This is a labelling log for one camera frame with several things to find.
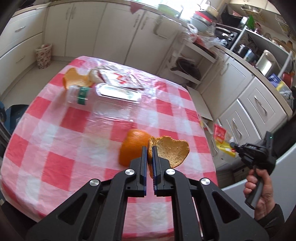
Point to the white red paper wrapper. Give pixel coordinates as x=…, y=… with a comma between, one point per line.
x=114, y=76

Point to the blue dustpan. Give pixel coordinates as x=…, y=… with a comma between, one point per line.
x=13, y=116

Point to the white kitchen cabinets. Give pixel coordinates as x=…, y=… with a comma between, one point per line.
x=237, y=94

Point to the clear plastic bottle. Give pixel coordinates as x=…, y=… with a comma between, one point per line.
x=106, y=101

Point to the black frying pan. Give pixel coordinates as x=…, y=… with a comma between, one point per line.
x=187, y=67

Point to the white shelf rack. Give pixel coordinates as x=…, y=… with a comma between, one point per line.
x=201, y=53

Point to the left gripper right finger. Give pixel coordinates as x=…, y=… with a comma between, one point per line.
x=201, y=210

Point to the black jacket sleeve forearm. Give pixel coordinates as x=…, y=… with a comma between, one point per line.
x=272, y=222

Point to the red white checkered tablecloth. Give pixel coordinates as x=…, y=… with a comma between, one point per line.
x=57, y=148

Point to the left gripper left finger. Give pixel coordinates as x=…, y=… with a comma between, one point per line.
x=97, y=210

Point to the large orange peel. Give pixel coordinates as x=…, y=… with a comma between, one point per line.
x=175, y=151

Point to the floral waste basket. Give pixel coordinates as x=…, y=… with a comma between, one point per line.
x=43, y=55

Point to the white step stool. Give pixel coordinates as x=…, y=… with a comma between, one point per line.
x=199, y=104

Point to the small orange peel piece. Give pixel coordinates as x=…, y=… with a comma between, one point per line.
x=72, y=77

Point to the yellow red snack packet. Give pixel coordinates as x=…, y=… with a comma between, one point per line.
x=222, y=139

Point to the person's right hand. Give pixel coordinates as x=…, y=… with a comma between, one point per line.
x=266, y=202

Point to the green bowl on counter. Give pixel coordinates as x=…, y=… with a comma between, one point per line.
x=169, y=11

